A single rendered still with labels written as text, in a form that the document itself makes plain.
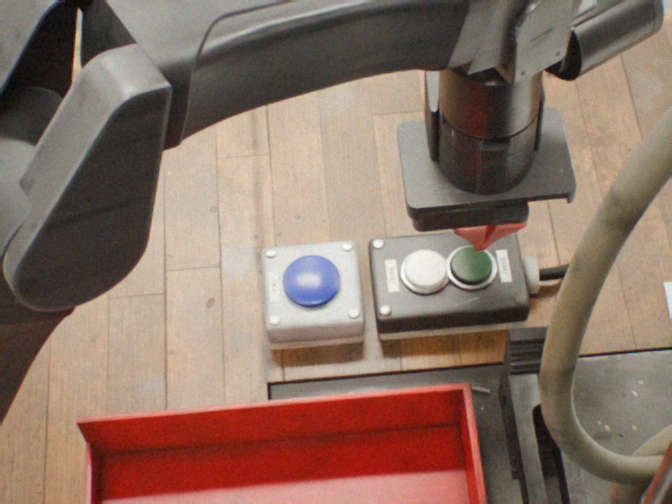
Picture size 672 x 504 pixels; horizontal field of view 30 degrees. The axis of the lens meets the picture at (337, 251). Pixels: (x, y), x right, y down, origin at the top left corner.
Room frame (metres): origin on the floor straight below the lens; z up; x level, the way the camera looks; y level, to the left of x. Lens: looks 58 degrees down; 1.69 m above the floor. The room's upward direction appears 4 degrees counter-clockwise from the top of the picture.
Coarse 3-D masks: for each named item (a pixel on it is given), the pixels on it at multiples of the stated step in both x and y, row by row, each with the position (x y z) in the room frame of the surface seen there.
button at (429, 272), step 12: (420, 252) 0.46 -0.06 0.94; (432, 252) 0.46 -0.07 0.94; (408, 264) 0.45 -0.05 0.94; (420, 264) 0.45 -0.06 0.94; (432, 264) 0.45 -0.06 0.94; (444, 264) 0.45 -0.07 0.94; (408, 276) 0.44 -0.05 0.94; (420, 276) 0.44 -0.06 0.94; (432, 276) 0.44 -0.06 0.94; (444, 276) 0.44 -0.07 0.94; (420, 288) 0.44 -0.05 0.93; (432, 288) 0.43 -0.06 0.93
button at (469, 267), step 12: (456, 252) 0.46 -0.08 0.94; (468, 252) 0.46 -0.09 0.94; (480, 252) 0.46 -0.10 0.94; (456, 264) 0.45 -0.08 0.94; (468, 264) 0.45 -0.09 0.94; (480, 264) 0.45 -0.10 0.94; (492, 264) 0.45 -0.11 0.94; (456, 276) 0.44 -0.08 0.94; (468, 276) 0.44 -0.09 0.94; (480, 276) 0.44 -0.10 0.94
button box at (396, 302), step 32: (384, 256) 0.47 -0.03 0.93; (448, 256) 0.46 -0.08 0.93; (512, 256) 0.46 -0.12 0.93; (384, 288) 0.44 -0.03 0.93; (416, 288) 0.44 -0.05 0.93; (448, 288) 0.44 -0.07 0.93; (480, 288) 0.43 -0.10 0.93; (512, 288) 0.43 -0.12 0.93; (384, 320) 0.42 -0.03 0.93; (416, 320) 0.41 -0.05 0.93; (448, 320) 0.42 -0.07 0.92; (480, 320) 0.42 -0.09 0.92; (512, 320) 0.42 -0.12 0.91
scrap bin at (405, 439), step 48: (96, 432) 0.34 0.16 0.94; (144, 432) 0.34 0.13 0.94; (192, 432) 0.34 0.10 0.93; (240, 432) 0.34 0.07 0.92; (288, 432) 0.34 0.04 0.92; (336, 432) 0.34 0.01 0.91; (384, 432) 0.34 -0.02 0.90; (432, 432) 0.34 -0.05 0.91; (96, 480) 0.32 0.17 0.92; (144, 480) 0.32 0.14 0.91; (192, 480) 0.32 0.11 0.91; (240, 480) 0.32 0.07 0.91; (288, 480) 0.31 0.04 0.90; (336, 480) 0.31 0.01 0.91; (384, 480) 0.31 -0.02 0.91; (432, 480) 0.31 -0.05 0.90; (480, 480) 0.28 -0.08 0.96
